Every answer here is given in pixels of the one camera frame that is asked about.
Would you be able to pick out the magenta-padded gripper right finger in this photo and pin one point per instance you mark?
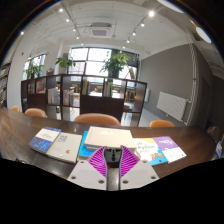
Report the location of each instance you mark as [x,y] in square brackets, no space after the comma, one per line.
[141,173]

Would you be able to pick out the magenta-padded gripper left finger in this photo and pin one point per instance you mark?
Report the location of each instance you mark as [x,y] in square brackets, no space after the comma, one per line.
[83,174]

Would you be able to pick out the colourful yellow and blue book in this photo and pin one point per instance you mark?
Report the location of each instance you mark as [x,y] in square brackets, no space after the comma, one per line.
[150,151]

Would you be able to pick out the white book with red dot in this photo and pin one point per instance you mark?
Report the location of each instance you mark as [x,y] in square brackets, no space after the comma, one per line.
[65,146]

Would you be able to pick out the purple and white book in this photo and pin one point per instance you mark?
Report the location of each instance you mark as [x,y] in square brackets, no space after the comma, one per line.
[170,146]

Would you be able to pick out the beige hardcover book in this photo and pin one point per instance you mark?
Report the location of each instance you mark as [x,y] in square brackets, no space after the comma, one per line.
[110,136]

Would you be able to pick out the dark blue and white book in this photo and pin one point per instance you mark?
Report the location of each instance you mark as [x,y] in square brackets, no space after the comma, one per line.
[45,140]

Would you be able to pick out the orange chairs group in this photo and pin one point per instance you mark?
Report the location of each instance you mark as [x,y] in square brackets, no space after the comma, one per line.
[97,119]

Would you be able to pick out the dark brown open shelf unit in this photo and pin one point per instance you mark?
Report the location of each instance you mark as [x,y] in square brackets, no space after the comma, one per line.
[100,106]

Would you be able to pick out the small potted green plant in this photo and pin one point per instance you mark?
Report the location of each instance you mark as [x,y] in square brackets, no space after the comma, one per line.
[34,70]
[65,62]

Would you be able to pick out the large potted green plant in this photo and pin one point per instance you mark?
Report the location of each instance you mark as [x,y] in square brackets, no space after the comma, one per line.
[115,63]

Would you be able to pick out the ceiling air conditioner unit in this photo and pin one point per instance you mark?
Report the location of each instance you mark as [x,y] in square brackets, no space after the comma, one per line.
[100,30]

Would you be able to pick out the round ceiling light panels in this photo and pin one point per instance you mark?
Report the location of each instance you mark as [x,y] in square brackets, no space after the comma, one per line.
[203,35]

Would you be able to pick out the ceiling spot lights group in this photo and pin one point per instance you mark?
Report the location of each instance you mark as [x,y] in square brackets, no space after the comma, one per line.
[151,13]

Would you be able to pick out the large white wall radiator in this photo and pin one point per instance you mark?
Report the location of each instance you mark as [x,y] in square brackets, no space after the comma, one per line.
[171,106]

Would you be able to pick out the small white wall radiator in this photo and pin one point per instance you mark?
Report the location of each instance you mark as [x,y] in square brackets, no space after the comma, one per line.
[147,95]

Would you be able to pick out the wall bookcase with books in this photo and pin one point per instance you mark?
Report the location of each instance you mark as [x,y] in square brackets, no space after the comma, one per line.
[4,86]

